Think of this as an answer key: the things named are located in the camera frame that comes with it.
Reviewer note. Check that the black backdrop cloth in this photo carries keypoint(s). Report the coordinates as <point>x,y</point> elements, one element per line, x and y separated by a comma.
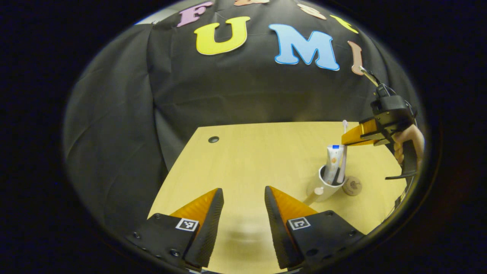
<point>228,87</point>

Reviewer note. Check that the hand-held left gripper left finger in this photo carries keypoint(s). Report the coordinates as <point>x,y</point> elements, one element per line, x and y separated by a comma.
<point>207,236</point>

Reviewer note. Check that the white toothpaste tube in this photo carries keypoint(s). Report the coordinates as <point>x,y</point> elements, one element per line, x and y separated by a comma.
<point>333,160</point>

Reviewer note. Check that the round wooden coaster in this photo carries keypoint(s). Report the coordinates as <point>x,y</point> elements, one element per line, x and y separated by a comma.
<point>354,186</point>

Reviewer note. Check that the white toothbrush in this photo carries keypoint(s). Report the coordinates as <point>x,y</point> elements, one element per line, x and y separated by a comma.
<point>343,163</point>

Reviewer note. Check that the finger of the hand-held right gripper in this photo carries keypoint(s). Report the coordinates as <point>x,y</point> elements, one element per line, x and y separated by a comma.
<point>371,126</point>
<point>361,140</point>

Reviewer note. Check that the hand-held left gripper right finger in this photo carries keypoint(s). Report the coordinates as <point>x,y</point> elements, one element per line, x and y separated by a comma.
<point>277,232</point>

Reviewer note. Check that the light wooden desktop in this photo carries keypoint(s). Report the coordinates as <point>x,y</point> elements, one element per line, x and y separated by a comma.
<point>258,160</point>

